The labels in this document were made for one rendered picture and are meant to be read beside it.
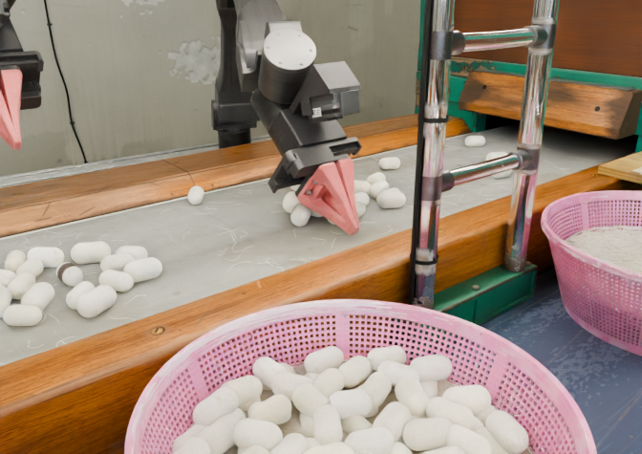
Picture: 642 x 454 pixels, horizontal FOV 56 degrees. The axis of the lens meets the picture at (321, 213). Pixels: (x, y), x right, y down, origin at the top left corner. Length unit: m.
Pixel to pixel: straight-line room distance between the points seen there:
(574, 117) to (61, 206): 0.75
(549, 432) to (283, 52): 0.44
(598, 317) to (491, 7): 0.69
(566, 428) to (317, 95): 0.40
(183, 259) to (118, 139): 2.18
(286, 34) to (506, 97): 0.52
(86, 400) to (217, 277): 0.21
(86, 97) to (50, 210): 1.97
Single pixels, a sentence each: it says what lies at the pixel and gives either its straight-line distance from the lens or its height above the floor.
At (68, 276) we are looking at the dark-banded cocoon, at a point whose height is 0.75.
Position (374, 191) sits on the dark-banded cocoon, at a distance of 0.80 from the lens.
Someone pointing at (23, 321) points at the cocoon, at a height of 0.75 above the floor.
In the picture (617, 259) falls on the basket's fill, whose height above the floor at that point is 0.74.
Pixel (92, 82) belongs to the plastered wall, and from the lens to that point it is 2.74.
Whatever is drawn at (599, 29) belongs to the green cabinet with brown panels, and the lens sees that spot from 1.08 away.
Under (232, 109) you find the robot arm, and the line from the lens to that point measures 1.13.
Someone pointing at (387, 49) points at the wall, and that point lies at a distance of 2.64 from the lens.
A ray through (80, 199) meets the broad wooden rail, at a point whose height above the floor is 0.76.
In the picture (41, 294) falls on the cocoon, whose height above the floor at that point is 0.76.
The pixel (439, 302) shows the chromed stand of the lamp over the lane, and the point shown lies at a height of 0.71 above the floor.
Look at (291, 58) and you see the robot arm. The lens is 0.66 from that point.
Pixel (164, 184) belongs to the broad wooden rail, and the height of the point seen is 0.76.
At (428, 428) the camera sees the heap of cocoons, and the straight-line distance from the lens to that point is 0.41.
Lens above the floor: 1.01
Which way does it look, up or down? 21 degrees down
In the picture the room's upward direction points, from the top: straight up
